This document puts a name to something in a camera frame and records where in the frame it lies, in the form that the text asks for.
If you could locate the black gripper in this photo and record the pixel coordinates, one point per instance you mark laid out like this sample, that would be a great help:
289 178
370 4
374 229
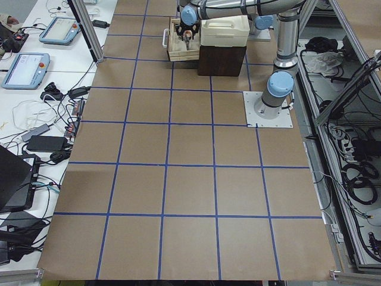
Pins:
187 39

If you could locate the grey orange handled scissors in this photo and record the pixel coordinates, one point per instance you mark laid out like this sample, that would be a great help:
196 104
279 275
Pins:
187 37

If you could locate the white drawer handle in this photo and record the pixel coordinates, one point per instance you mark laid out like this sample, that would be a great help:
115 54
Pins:
165 38

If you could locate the light wooden drawer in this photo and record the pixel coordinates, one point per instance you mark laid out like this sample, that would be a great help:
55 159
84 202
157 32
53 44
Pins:
176 49

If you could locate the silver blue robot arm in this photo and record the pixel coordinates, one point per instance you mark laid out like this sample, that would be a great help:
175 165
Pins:
281 82

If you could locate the person hand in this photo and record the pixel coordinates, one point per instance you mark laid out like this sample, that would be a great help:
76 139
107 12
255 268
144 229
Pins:
9 22

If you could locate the dark brown wooden cabinet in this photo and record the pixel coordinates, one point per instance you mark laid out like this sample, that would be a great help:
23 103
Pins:
220 61

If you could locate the cream white plastic tray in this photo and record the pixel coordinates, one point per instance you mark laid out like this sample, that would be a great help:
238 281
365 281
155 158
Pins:
230 31

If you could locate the black power adapter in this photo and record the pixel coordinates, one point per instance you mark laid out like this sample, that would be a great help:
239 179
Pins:
100 24

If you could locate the teach pendant far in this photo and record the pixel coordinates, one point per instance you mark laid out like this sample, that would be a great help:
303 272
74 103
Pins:
60 31

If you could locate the teach pendant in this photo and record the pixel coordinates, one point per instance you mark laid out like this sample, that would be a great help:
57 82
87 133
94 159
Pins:
60 31
27 71

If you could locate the crumpled white cloth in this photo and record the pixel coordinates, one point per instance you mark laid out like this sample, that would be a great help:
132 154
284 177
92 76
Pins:
326 63

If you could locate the teach pendant near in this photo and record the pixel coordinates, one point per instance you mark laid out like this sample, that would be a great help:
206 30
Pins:
27 71

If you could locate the black power brick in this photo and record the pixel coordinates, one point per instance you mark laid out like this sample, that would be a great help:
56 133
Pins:
46 143

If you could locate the black laptop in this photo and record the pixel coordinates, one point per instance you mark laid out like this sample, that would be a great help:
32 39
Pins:
18 175

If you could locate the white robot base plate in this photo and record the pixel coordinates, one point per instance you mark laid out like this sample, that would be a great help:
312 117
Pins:
258 115

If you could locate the aluminium frame post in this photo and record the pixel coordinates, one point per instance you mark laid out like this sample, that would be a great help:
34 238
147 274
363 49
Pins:
83 19

